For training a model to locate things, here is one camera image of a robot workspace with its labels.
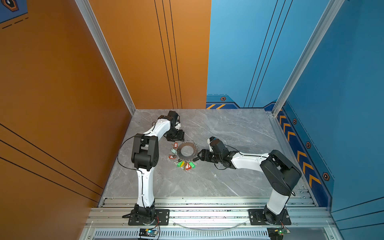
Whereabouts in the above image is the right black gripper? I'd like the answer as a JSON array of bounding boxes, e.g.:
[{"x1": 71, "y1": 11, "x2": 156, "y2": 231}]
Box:
[{"x1": 195, "y1": 149, "x2": 222, "y2": 164}]

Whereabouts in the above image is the bunch of coloured key tags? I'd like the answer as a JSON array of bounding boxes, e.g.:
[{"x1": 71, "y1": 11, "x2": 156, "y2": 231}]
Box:
[{"x1": 168, "y1": 142, "x2": 196, "y2": 171}]

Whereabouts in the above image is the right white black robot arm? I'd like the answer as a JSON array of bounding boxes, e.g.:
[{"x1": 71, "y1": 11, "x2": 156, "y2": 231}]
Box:
[{"x1": 193, "y1": 137, "x2": 302, "y2": 225}]

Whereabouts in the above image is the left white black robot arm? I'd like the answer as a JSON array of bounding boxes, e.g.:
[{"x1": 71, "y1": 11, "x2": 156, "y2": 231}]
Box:
[{"x1": 117, "y1": 111, "x2": 185, "y2": 225}]

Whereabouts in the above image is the left green circuit board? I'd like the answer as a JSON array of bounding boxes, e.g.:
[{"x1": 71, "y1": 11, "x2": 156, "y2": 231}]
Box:
[{"x1": 138, "y1": 228, "x2": 160, "y2": 240}]

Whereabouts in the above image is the green circuit board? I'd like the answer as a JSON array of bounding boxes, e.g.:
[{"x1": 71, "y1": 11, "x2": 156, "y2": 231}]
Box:
[
  {"x1": 138, "y1": 228, "x2": 160, "y2": 240},
  {"x1": 267, "y1": 228, "x2": 291, "y2": 240}
]

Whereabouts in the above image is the right green circuit board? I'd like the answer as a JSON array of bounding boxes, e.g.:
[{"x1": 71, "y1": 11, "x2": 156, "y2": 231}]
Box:
[{"x1": 267, "y1": 228, "x2": 291, "y2": 240}]

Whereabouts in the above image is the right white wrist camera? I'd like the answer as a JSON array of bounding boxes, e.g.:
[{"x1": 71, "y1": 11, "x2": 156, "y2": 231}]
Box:
[{"x1": 208, "y1": 137, "x2": 220, "y2": 153}]

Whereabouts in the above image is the aluminium rail frame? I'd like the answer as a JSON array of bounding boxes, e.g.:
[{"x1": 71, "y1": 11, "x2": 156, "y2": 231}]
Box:
[{"x1": 81, "y1": 191, "x2": 342, "y2": 240}]

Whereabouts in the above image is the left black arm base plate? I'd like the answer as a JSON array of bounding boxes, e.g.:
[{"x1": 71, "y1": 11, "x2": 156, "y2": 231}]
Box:
[{"x1": 128, "y1": 209, "x2": 170, "y2": 227}]

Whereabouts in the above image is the clear cable loop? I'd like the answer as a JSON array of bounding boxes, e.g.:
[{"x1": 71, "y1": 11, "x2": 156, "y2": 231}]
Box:
[{"x1": 172, "y1": 221, "x2": 249, "y2": 232}]

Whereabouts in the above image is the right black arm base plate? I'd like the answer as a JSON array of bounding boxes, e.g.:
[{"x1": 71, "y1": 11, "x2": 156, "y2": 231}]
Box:
[{"x1": 248, "y1": 209, "x2": 292, "y2": 226}]

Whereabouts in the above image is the left aluminium corner post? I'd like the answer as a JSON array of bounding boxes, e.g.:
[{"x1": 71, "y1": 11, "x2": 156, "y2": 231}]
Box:
[{"x1": 75, "y1": 0, "x2": 136, "y2": 116}]

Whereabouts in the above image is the aluminium corner post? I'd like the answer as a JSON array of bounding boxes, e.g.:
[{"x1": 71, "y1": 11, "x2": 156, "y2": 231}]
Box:
[
  {"x1": 272, "y1": 0, "x2": 345, "y2": 118},
  {"x1": 75, "y1": 0, "x2": 136, "y2": 116}
]

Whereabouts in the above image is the right aluminium corner post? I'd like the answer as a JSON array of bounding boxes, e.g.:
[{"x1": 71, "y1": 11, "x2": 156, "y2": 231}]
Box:
[{"x1": 272, "y1": 0, "x2": 345, "y2": 118}]

